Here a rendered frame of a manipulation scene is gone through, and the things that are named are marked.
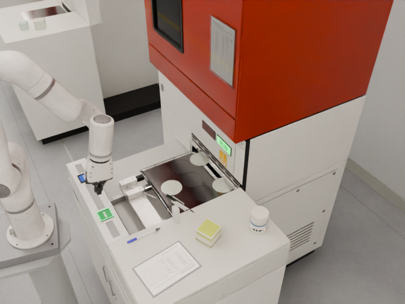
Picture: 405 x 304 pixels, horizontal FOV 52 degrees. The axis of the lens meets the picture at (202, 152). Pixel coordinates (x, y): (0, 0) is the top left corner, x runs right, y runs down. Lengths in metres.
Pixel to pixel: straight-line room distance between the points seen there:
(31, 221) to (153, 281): 0.58
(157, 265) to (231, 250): 0.28
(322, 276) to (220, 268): 1.33
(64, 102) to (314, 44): 0.93
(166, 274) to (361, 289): 1.56
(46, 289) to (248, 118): 1.22
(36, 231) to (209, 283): 0.76
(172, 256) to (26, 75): 0.81
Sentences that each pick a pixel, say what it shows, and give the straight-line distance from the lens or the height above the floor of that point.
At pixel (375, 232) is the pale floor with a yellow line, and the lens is 3.14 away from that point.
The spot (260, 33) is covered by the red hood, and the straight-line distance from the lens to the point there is 1.45.
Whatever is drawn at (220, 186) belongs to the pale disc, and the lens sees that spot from 1.93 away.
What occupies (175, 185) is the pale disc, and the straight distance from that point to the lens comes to 1.94.
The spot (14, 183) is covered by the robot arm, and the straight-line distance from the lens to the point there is 1.59.
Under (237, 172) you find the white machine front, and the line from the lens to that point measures 1.82.
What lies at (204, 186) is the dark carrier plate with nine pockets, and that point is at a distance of 1.93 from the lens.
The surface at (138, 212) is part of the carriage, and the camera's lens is 1.86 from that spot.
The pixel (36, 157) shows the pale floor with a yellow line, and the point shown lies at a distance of 3.73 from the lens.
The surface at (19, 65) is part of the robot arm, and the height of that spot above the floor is 1.67.
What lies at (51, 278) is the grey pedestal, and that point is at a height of 0.61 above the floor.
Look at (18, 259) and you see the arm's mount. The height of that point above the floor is 0.85.
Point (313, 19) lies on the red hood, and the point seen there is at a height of 1.67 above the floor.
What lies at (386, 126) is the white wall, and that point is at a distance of 3.16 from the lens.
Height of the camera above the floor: 2.25
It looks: 40 degrees down
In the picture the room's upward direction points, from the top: straight up
